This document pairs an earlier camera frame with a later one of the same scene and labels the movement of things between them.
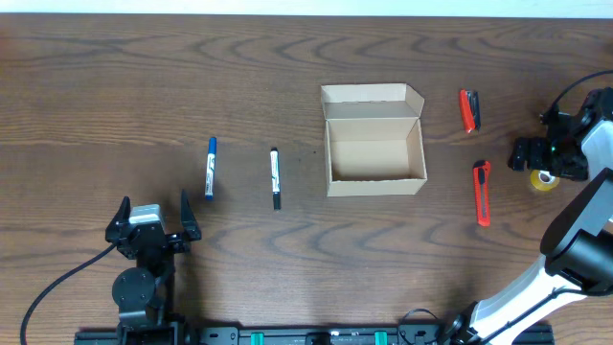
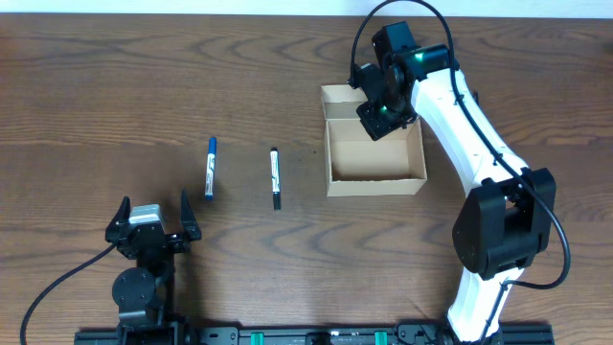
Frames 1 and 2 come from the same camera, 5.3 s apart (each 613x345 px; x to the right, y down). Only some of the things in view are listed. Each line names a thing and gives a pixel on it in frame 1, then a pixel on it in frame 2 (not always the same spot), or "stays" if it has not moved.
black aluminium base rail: (302, 335) stays
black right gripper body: (560, 155) → (379, 112)
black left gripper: (192, 230) stays
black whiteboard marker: (276, 176) stays
